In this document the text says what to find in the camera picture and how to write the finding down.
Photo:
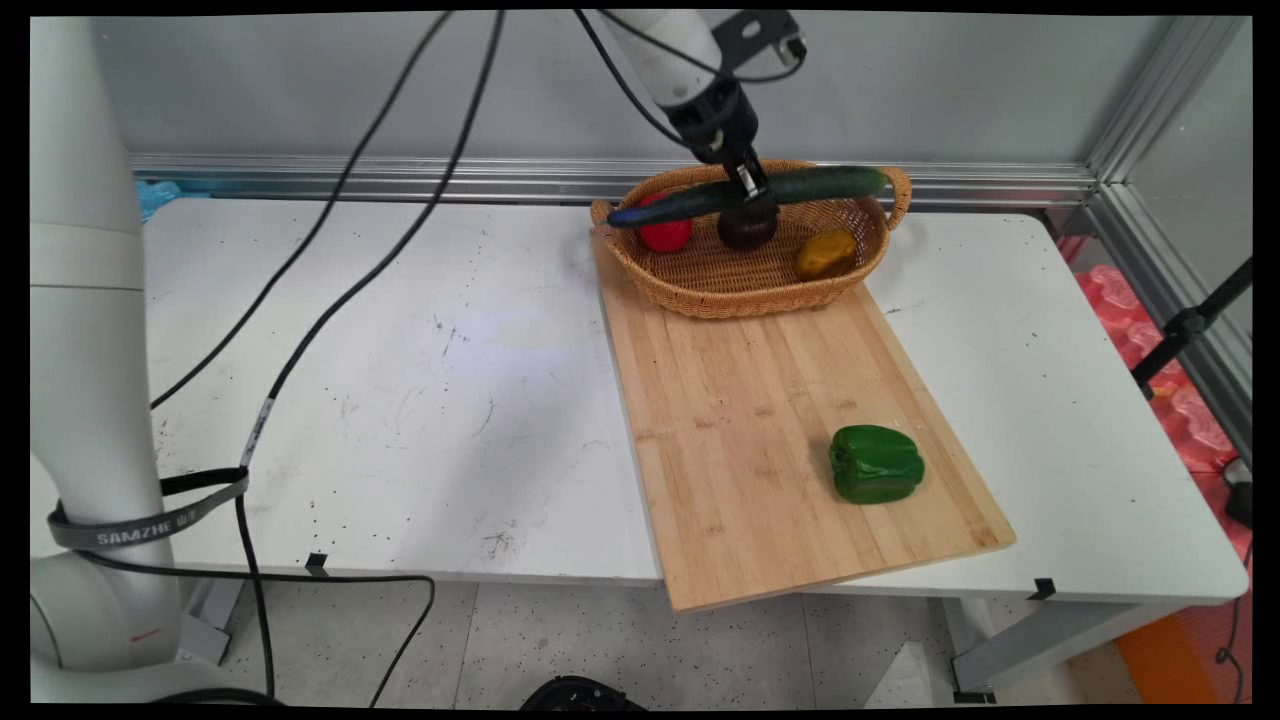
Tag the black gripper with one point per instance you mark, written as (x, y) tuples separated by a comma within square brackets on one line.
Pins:
[(715, 120)]

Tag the black power adapter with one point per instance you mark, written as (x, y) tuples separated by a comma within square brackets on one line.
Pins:
[(1240, 495)]

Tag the side aluminium frame rail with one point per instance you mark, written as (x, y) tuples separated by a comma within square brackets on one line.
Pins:
[(1170, 280)]

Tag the black tripod stand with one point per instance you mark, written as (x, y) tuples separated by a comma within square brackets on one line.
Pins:
[(1185, 325)]

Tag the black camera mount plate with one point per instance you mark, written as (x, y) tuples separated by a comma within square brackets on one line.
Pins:
[(755, 30)]

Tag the blue cloth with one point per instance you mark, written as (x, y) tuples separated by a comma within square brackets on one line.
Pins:
[(158, 195)]

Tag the green bell pepper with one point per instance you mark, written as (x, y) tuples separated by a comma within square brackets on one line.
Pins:
[(875, 465)]

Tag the bamboo cutting board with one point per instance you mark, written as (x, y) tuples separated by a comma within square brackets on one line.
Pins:
[(740, 420)]

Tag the dark purple fruit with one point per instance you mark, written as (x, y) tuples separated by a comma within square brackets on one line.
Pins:
[(747, 232)]

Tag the long green cucumber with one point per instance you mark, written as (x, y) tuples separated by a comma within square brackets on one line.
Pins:
[(830, 183)]

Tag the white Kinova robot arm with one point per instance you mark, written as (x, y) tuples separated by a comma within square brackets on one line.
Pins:
[(85, 300)]

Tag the black round floor object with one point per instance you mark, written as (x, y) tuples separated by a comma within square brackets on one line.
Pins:
[(580, 693)]

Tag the woven wicker basket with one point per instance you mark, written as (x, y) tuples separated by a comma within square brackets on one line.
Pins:
[(740, 285)]

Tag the horizontal aluminium frame rail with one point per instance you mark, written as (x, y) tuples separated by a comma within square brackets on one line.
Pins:
[(400, 180)]

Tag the pink plastic packaging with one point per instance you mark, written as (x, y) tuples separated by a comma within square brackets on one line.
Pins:
[(1185, 420)]

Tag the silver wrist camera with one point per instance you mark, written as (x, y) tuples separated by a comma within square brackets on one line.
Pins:
[(797, 47)]

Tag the orange floor panel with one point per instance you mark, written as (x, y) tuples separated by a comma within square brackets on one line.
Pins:
[(1165, 660)]

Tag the upright aluminium frame post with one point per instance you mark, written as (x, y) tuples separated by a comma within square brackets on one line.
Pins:
[(1160, 90)]

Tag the yellow brown fruit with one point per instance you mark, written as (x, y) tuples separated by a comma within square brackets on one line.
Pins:
[(826, 255)]

